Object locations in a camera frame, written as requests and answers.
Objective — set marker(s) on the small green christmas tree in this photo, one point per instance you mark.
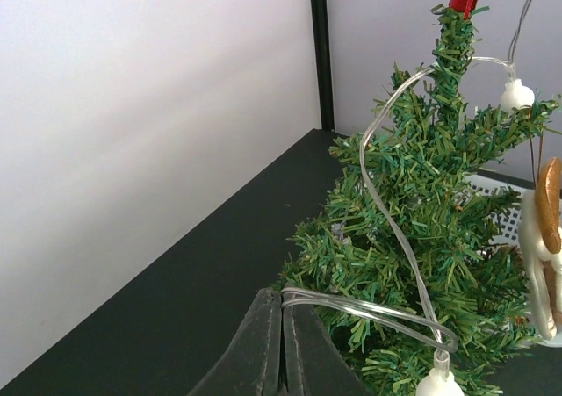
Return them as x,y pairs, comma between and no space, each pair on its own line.
417,238

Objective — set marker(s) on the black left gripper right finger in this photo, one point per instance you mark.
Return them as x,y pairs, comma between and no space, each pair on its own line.
313,366

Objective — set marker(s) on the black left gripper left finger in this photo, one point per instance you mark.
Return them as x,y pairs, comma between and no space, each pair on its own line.
250,366

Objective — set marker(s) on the black right rear frame post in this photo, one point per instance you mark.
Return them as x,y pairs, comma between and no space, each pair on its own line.
319,13

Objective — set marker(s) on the wooden santa ornament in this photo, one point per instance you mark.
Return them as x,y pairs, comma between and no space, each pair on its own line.
539,236

